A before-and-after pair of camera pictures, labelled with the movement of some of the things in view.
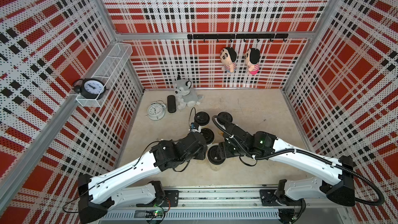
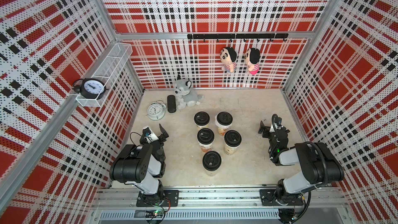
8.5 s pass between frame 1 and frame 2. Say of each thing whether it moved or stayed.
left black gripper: moved
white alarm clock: stayed
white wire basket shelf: stayed
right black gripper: moved
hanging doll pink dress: stayed
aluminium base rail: stayed
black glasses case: stayed
